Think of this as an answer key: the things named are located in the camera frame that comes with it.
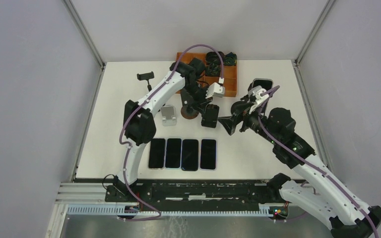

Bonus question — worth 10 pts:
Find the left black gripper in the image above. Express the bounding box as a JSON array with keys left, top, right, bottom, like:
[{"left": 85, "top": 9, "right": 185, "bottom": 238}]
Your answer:
[{"left": 183, "top": 81, "right": 214, "bottom": 116}]

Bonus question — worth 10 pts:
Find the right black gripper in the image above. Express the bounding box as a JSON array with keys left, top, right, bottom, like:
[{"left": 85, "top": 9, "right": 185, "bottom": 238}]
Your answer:
[{"left": 218, "top": 101, "right": 279, "bottom": 145}]

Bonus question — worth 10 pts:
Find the brown round phone stand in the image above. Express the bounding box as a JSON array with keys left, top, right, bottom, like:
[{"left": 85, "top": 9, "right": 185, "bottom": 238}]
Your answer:
[{"left": 180, "top": 89, "right": 199, "bottom": 119}]

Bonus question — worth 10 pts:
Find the small black folding phone stand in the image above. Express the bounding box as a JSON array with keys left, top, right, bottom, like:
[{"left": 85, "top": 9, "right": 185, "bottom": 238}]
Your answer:
[{"left": 201, "top": 104, "right": 219, "bottom": 128}]

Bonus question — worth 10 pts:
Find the white folding phone stand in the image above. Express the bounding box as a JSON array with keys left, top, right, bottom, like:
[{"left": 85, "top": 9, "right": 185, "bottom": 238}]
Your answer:
[{"left": 160, "top": 105, "right": 177, "bottom": 126}]

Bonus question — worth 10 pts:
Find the phone with pale case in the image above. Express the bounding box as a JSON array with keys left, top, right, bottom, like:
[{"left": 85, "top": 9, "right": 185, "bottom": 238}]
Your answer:
[{"left": 252, "top": 78, "right": 274, "bottom": 113}]

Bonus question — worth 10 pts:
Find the phone with white case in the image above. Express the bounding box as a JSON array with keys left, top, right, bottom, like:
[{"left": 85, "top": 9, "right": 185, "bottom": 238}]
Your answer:
[{"left": 199, "top": 139, "right": 217, "bottom": 170}]

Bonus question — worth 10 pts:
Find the black round phone stand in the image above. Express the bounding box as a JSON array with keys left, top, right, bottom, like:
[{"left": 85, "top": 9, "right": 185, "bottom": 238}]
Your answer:
[{"left": 136, "top": 71, "right": 154, "bottom": 92}]

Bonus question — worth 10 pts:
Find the black phone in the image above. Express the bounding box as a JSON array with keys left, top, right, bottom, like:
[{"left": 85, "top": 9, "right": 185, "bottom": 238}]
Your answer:
[{"left": 181, "top": 139, "right": 199, "bottom": 172}]

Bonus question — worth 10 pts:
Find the phone with clear case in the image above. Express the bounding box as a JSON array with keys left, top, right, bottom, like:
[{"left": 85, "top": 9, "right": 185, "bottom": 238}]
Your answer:
[{"left": 148, "top": 138, "right": 166, "bottom": 169}]

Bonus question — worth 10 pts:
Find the phone with blue case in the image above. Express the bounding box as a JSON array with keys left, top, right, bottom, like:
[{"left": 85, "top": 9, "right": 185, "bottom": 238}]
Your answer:
[{"left": 165, "top": 138, "right": 182, "bottom": 169}]

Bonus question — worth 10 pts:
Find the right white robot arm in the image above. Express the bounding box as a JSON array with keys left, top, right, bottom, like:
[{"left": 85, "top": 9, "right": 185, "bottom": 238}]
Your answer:
[{"left": 218, "top": 102, "right": 381, "bottom": 238}]

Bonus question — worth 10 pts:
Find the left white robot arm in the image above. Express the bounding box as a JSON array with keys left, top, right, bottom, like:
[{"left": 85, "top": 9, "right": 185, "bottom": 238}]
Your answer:
[{"left": 117, "top": 58, "right": 220, "bottom": 202}]

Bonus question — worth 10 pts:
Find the orange compartment tray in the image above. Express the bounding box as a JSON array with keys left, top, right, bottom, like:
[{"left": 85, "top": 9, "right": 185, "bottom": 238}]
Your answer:
[{"left": 181, "top": 52, "right": 238, "bottom": 97}]

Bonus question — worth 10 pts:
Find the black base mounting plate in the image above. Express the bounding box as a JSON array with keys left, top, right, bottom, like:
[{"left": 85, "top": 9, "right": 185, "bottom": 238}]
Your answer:
[{"left": 105, "top": 179, "right": 285, "bottom": 212}]

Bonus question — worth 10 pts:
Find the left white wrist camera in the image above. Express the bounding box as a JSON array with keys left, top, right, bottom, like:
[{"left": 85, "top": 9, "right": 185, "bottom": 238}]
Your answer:
[{"left": 205, "top": 77, "right": 225, "bottom": 99}]

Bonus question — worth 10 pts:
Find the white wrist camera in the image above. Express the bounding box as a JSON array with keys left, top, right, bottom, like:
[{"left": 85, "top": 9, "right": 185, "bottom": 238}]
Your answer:
[
  {"left": 205, "top": 77, "right": 225, "bottom": 99},
  {"left": 247, "top": 86, "right": 270, "bottom": 114}
]

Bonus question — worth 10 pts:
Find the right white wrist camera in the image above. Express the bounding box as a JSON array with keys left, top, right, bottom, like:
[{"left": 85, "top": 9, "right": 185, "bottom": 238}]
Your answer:
[{"left": 247, "top": 86, "right": 270, "bottom": 114}]

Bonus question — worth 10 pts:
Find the black coiled strap middle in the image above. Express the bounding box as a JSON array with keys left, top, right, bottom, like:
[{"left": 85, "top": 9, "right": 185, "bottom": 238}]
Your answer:
[{"left": 207, "top": 63, "right": 223, "bottom": 77}]

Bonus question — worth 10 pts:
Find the black coiled strap top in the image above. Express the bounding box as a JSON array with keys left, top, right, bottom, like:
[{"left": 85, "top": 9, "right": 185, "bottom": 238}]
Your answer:
[{"left": 205, "top": 51, "right": 226, "bottom": 65}]

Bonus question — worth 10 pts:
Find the black green coiled strap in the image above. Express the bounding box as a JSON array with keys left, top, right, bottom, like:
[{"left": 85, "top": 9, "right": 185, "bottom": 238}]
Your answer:
[{"left": 224, "top": 52, "right": 238, "bottom": 66}]

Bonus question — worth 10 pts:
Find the blue toothed cable duct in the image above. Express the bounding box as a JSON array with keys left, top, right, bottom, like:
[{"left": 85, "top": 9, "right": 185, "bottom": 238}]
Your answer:
[{"left": 67, "top": 204, "right": 273, "bottom": 218}]

